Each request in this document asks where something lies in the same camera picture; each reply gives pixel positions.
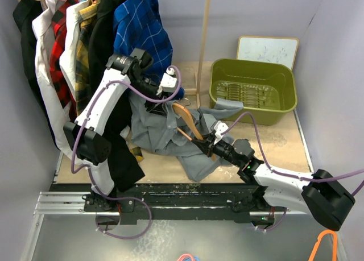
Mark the yellow plaid shirt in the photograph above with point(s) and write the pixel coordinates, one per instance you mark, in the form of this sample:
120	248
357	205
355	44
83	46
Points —
87	20

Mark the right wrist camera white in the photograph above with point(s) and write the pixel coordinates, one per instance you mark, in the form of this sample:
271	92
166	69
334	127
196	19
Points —
219	130

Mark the olive green plastic bin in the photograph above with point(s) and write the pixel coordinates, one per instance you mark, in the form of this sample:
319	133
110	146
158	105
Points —
267	90

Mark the blue plaid shirt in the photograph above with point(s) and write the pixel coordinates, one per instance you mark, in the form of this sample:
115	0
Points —
137	24

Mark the black shirt with long sleeve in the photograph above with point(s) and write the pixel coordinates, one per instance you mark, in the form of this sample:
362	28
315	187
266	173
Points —
123	166

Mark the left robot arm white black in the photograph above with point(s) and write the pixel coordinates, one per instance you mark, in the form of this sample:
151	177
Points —
85	136

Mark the red black plaid shirt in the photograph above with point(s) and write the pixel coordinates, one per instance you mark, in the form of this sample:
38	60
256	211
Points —
58	24

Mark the wooden clothes hanger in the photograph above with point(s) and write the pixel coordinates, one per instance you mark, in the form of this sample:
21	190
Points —
185	114

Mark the black shirt far left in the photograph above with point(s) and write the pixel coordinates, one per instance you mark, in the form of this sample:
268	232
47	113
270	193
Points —
25	12

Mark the white shirt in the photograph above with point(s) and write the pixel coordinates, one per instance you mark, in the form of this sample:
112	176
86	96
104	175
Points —
57	113
68	57

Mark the small whiteboard wooden frame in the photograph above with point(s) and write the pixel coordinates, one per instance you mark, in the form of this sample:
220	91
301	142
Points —
277	50

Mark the black aluminium mounting rail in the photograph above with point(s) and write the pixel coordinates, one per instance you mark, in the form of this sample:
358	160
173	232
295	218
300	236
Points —
235	202

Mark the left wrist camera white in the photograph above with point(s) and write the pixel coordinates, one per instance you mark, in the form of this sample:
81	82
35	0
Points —
168	83

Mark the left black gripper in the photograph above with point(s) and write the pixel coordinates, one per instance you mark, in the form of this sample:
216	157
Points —
157	107

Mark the white shirt far left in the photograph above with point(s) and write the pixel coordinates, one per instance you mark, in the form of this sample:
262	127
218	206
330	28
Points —
57	113

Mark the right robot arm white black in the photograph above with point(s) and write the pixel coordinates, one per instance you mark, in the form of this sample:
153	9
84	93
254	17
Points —
317	194

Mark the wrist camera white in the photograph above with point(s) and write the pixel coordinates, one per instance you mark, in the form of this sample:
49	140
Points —
168	83
219	130

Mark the grey shirt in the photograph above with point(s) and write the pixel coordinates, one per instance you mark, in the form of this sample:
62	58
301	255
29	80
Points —
158	134

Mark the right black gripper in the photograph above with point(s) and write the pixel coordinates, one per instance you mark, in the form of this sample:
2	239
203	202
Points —
207	147

